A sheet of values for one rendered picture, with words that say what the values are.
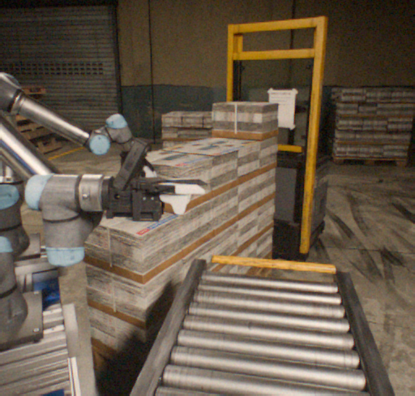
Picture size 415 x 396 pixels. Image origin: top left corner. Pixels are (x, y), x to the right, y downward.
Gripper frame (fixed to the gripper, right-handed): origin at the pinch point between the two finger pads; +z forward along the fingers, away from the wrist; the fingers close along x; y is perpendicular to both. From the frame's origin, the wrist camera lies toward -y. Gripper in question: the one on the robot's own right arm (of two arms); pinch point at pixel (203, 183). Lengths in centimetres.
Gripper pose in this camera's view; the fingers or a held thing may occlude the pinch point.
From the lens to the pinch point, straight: 76.0
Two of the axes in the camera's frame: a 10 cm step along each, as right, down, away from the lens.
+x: -0.3, 1.4, -9.9
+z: 10.0, 0.1, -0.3
